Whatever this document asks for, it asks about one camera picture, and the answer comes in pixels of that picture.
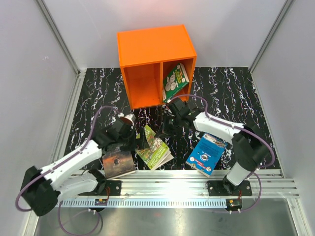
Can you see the right black connector box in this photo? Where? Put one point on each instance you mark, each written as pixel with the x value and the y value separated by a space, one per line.
pixel 234 204

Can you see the green coin cover book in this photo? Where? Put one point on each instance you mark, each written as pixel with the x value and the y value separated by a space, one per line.
pixel 174 82

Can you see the black connector box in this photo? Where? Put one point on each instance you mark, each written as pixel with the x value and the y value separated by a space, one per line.
pixel 234 204
pixel 101 202

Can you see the aluminium rail frame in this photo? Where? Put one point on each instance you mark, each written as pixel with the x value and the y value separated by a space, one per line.
pixel 231 94

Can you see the left black connector box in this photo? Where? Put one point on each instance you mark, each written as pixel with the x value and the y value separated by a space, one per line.
pixel 101 202

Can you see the lime green spine book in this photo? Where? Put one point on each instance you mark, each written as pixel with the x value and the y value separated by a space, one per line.
pixel 158 153

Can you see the orange two-compartment shelf box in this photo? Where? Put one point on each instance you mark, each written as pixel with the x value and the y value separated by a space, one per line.
pixel 147 56

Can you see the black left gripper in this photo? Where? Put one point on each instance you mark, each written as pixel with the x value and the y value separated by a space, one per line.
pixel 141 143

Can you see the A Tale of Two Cities book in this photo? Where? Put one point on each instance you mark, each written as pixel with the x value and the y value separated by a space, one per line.
pixel 117 164

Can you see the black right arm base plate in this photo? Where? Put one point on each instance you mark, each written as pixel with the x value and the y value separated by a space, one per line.
pixel 220 188

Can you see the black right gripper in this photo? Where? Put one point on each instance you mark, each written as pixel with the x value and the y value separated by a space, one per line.
pixel 166 131

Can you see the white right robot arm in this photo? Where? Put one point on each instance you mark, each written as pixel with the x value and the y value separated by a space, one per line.
pixel 249 149

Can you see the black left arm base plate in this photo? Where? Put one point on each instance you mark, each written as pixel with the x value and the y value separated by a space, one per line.
pixel 113 187

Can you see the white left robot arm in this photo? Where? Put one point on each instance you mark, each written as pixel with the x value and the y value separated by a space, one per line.
pixel 44 188

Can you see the blue book with round badges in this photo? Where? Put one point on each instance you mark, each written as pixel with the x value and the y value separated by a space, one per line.
pixel 206 154

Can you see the slotted white cable duct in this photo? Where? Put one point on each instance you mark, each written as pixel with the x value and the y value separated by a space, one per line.
pixel 146 203

